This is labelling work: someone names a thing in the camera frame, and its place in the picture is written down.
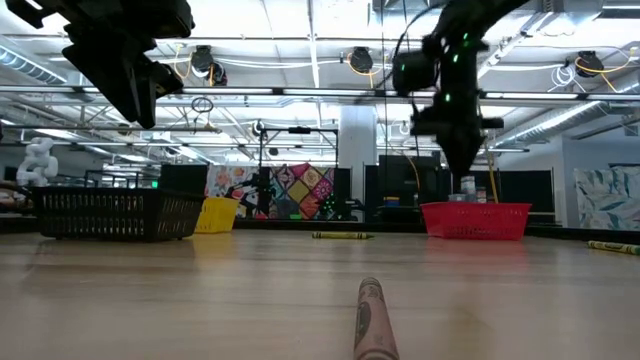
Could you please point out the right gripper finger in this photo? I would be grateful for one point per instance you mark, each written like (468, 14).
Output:
(470, 155)
(455, 155)

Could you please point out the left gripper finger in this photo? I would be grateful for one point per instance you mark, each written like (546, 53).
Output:
(148, 90)
(110, 70)

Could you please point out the black plastic basket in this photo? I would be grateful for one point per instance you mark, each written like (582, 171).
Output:
(120, 215)

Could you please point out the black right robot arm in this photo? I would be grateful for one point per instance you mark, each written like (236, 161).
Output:
(465, 30)

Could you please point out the stacked storage containers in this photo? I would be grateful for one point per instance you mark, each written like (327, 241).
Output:
(470, 192)

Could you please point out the black cabinet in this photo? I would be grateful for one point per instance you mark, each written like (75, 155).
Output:
(395, 180)

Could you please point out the red plastic basket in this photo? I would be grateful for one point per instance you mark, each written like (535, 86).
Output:
(475, 220)

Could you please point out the black partition board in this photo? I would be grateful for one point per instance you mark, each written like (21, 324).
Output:
(525, 195)

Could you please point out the black box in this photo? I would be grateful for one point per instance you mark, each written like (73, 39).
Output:
(182, 179)

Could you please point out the white building column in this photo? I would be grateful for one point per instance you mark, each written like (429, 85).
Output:
(357, 165)

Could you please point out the white twisted sculpture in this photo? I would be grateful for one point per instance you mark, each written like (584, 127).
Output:
(37, 162)

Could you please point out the floral pattern panel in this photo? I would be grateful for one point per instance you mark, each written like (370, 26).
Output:
(225, 182)

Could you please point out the green crayon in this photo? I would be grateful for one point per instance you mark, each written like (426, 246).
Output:
(345, 235)

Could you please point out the yellow plastic basket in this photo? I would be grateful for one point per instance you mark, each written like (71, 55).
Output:
(217, 215)

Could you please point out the leaf pattern panel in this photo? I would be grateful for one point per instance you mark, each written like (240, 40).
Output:
(610, 200)

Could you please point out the colourful patchwork quilt panel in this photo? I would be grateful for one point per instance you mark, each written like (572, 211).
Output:
(300, 192)

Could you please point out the yellow-green crayon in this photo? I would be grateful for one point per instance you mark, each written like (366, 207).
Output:
(615, 248)

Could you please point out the brown crayon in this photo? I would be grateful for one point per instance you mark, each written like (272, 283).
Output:
(375, 325)

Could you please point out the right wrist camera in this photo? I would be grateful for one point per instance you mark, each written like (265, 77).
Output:
(412, 72)

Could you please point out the black metal frame rig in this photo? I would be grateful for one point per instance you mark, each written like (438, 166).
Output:
(300, 130)

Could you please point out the black aluminium table frame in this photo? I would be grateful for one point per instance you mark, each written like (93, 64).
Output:
(300, 225)

